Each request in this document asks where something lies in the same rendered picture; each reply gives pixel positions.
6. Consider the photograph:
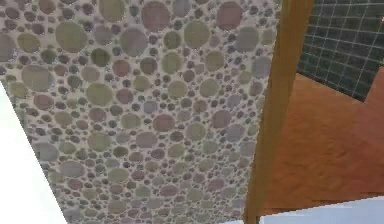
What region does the yellow wooden door frame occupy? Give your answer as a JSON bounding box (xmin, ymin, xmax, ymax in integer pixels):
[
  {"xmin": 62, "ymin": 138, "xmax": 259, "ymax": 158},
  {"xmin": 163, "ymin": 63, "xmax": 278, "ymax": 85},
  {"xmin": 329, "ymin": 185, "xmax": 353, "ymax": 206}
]
[{"xmin": 242, "ymin": 0, "xmax": 315, "ymax": 224}]

